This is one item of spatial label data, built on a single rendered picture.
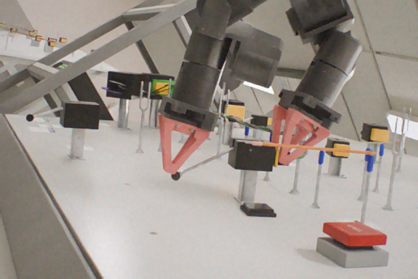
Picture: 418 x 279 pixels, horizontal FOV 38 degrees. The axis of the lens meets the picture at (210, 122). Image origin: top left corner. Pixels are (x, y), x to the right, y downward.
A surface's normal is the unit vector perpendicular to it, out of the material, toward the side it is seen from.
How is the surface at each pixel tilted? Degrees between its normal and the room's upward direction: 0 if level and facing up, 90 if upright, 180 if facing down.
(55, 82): 90
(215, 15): 129
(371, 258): 90
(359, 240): 90
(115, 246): 55
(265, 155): 98
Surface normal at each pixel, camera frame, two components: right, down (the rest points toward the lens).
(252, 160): 0.22, 0.12
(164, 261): 0.11, -0.99
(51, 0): 0.43, 0.22
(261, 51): -0.18, 0.50
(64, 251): -0.44, -0.84
